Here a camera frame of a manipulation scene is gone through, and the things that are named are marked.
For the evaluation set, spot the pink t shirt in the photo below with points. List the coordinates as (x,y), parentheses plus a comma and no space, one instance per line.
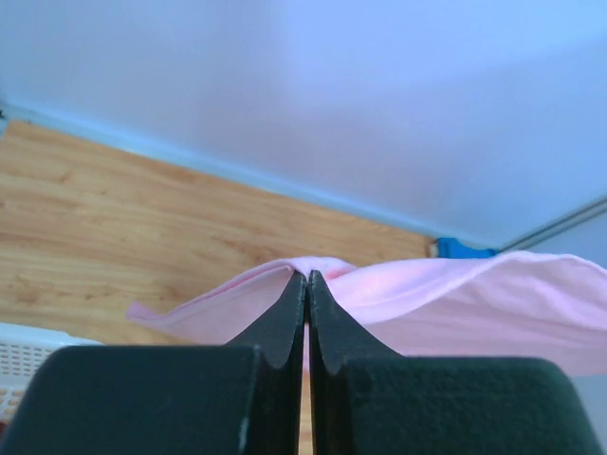
(518,303)

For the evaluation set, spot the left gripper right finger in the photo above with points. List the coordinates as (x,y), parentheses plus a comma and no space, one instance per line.
(368,399)

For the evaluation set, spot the white plastic laundry basket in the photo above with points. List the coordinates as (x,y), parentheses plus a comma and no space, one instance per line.
(23,349)

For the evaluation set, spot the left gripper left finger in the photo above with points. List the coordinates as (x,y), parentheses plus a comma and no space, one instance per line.
(242,397)

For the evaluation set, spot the right aluminium frame post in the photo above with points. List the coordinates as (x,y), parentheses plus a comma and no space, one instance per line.
(556,227)

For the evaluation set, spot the blue folded t shirt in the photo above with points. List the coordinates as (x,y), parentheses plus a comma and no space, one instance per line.
(451,248)

